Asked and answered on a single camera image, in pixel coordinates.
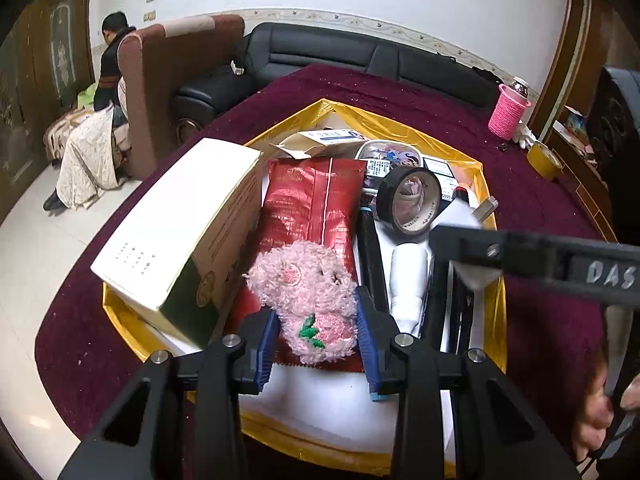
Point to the white and green carton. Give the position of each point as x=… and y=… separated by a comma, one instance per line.
x=175, y=210

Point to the black leather chair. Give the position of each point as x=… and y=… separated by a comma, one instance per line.
x=620, y=135

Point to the bottle in pink knitted sleeve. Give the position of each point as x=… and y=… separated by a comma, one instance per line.
x=505, y=115

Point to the colourful printed box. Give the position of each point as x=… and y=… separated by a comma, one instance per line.
x=577, y=121

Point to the wooden sideboard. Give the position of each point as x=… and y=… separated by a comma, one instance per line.
x=575, y=170

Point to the clear cartoon print pouch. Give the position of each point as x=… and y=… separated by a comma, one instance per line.
x=395, y=152

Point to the black marker with white cap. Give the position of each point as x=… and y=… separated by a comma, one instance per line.
x=462, y=320

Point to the orange and white medicine box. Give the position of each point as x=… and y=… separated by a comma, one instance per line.
x=330, y=136

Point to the yellow taped cardboard tray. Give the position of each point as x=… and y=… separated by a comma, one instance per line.
x=380, y=125

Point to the black marker with blue cap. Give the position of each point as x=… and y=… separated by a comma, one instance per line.
x=372, y=260

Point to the wooden door frame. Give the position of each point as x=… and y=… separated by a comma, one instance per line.
x=575, y=35

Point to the small white box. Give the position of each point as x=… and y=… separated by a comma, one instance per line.
x=465, y=217

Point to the wooden glass panel doors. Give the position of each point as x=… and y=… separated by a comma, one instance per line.
x=30, y=85

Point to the blue and white box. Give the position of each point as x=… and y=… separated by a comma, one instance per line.
x=440, y=167

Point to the pink plush toy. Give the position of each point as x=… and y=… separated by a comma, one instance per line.
x=300, y=280

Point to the red foil packet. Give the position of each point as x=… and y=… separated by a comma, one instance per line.
x=305, y=200

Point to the brown armchair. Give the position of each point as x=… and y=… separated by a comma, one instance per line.
x=165, y=85

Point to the yellow tape roll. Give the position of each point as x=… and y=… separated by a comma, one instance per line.
x=542, y=165

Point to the black bag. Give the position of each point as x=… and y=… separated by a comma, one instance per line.
x=487, y=76

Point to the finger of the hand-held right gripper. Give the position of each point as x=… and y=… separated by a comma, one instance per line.
x=500, y=250

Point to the patterned beige blanket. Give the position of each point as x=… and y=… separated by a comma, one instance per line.
x=85, y=160

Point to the white glue bottle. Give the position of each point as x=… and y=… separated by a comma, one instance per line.
x=407, y=280

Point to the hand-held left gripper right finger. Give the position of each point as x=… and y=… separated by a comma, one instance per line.
x=367, y=350

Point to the person's right hand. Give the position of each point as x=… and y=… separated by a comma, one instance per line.
x=592, y=410

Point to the black leather sofa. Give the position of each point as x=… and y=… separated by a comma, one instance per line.
x=300, y=50

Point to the black tape roll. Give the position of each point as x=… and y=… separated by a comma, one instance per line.
x=387, y=200

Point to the white gloves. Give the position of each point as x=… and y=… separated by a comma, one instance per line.
x=525, y=137

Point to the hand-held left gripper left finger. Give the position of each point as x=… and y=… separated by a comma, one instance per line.
x=265, y=355

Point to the wall socket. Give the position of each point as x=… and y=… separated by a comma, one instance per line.
x=149, y=15

